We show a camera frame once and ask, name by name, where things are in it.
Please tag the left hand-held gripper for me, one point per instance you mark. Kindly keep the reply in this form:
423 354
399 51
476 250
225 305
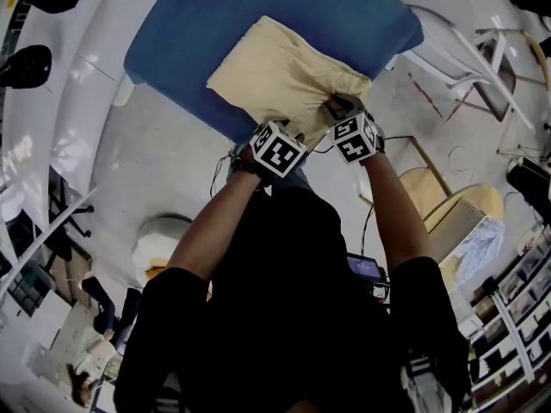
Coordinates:
277 151

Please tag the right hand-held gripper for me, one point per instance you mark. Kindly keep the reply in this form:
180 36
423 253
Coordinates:
357 138

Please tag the pale yellow garment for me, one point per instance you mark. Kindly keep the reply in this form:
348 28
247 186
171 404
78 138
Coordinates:
280 71

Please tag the person's right forearm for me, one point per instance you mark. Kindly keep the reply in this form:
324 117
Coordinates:
398 217

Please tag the person's left forearm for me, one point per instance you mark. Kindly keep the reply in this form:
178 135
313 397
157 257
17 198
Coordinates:
211 230

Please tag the white lounge chair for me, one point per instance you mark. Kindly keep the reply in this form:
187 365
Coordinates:
439 28

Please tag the blue padded mat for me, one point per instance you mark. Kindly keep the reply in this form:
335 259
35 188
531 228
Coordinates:
215 15

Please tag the small black monitor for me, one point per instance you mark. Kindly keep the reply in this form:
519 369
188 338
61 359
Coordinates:
363 267

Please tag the beige plastic basket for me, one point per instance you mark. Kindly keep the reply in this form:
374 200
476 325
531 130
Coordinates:
465 217

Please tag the white round stool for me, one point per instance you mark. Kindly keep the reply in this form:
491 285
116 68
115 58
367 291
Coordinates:
155 248

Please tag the pale crumpled clothes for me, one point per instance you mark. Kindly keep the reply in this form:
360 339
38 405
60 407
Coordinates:
482 243

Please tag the person's black-clothed body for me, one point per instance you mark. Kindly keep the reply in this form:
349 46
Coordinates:
292 338

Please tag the black swivel chair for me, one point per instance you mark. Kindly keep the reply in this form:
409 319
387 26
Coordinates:
64 230

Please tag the white low shelf unit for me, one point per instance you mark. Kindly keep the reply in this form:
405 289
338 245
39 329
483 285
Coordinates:
512 308

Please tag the black cap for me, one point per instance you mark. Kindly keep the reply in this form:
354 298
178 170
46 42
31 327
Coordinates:
26 67

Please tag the person's right striped shoe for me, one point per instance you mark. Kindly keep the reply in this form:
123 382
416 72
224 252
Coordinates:
424 387

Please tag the person's striped shoe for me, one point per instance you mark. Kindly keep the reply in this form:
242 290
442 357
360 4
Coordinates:
168 396
424 387

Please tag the person's left striped shoe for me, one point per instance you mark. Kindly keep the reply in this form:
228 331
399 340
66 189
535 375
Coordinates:
168 396

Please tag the white frame chair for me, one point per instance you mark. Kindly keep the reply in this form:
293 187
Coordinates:
495 84

